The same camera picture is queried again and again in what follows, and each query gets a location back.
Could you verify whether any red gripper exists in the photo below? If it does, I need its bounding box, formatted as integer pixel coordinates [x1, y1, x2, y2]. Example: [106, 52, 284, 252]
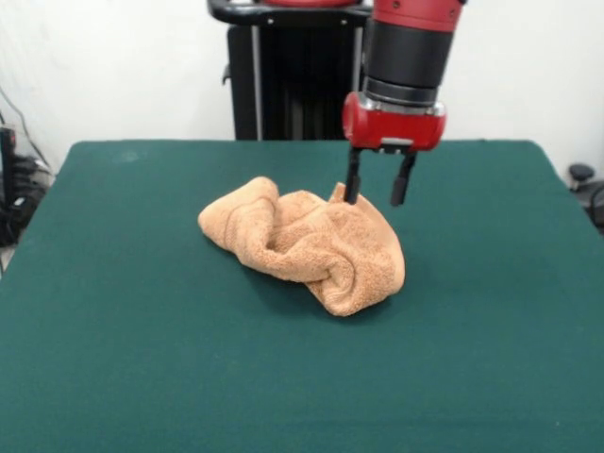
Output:
[342, 92, 448, 208]

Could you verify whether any peach terry towel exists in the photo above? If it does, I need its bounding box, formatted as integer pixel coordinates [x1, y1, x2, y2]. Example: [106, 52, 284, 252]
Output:
[197, 176, 406, 317]

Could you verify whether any black office chair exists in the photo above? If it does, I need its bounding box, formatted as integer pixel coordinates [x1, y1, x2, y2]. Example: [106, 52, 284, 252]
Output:
[567, 162, 604, 237]

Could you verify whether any dark green table cloth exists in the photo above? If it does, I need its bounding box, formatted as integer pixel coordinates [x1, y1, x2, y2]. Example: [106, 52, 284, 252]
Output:
[0, 139, 604, 453]

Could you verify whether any black bag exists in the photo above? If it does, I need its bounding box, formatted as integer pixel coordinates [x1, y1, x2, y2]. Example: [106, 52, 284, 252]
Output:
[0, 192, 37, 247]

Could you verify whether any black box with red mark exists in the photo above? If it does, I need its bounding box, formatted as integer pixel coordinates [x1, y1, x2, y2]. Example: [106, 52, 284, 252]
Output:
[0, 126, 19, 209]

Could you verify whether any black robot pedestal with handle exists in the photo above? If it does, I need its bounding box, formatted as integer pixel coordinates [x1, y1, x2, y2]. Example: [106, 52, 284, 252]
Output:
[206, 0, 378, 142]

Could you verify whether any black cable bundle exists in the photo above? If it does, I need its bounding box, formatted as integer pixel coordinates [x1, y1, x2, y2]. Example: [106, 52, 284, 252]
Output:
[11, 154, 54, 191]

